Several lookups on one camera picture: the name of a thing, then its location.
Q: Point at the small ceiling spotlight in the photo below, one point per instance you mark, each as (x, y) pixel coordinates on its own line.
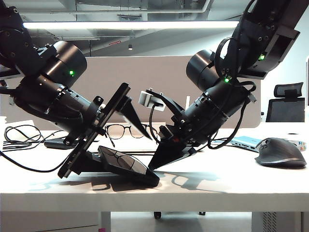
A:
(130, 47)

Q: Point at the black computer mouse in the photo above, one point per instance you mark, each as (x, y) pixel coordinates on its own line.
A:
(280, 152)

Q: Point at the light blue flat card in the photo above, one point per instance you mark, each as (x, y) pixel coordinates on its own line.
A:
(224, 142)

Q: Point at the long ceiling light strip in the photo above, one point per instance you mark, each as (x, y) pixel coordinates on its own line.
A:
(120, 25)

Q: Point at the black caster wheel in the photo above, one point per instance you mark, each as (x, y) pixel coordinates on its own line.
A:
(201, 213)
(157, 215)

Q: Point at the red ceiling sign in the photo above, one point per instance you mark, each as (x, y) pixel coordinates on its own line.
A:
(114, 43)

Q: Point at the brown desk divider screen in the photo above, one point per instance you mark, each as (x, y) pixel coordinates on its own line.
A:
(144, 72)

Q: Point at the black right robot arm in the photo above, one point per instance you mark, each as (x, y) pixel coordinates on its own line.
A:
(212, 113)

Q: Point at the white device with black dot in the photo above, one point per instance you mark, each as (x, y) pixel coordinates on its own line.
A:
(295, 137)

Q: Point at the black power adapter brick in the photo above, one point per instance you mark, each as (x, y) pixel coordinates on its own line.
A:
(55, 144)

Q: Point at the grey drawer cabinet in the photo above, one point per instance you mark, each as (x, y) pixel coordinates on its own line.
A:
(48, 221)

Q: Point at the black smartphone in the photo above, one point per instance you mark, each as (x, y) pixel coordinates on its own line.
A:
(125, 162)

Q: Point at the white paper box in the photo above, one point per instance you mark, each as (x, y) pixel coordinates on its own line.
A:
(24, 123)

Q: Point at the grey perforated panel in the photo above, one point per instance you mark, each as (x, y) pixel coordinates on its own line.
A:
(270, 222)

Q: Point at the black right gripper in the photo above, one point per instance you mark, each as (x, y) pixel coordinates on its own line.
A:
(178, 135)

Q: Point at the blue USB hub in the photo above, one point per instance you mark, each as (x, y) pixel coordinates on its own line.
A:
(246, 140)

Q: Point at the white drinking straw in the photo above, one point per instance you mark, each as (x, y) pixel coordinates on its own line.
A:
(187, 101)

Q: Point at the black mesh office chair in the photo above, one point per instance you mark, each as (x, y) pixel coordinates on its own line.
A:
(285, 108)

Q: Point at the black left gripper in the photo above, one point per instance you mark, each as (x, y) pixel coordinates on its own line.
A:
(96, 130)

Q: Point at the black-framed eyeglasses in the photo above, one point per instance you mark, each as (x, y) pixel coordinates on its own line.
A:
(127, 126)

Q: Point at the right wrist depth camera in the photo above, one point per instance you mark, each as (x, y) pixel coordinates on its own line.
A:
(147, 99)

